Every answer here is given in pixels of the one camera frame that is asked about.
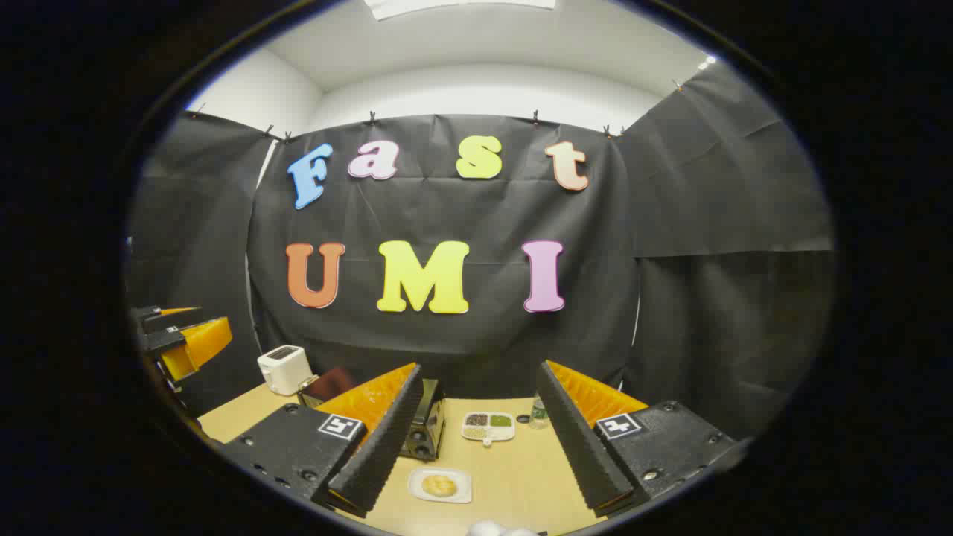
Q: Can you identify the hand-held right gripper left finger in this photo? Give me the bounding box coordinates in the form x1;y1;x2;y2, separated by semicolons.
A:
221;363;425;519

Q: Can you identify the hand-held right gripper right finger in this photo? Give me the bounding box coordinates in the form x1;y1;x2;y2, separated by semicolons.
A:
535;360;739;520

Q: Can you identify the black electric oven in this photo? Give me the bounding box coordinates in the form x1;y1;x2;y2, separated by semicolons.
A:
298;365;447;461

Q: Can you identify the white square plate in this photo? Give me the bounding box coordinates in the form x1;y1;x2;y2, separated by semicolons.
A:
407;467;473;504

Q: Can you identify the white toaster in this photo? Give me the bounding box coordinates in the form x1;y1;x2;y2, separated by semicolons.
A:
257;345;313;396

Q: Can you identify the white divided dish with beans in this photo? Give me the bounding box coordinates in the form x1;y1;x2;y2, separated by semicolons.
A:
461;412;516;447

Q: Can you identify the black backdrop cloth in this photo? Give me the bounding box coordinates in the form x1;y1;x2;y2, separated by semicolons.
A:
127;63;835;440

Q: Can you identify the ceiling light panel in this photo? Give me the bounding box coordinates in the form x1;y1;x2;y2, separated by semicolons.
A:
365;0;556;20

